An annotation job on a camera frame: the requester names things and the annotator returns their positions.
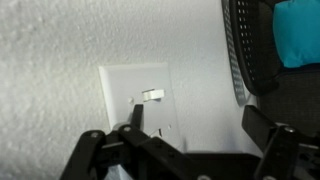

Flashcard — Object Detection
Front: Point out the white switch toggle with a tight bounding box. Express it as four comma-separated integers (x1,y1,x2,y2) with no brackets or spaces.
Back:
142,88,166,103

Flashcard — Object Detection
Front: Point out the teal cushion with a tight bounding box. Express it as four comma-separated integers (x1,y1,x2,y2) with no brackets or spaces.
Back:
272,0,320,69

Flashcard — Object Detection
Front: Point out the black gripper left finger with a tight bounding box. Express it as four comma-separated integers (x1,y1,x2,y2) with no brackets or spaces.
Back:
59,103,188,180

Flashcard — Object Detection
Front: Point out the white double switch wall plate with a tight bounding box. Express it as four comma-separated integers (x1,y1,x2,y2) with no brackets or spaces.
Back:
98,62,184,152

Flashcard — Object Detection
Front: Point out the black perforated metal chair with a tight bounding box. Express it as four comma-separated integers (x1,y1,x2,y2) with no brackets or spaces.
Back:
220,0,320,108

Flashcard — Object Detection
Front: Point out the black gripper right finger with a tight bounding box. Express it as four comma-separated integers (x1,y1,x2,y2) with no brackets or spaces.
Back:
241,104,320,180

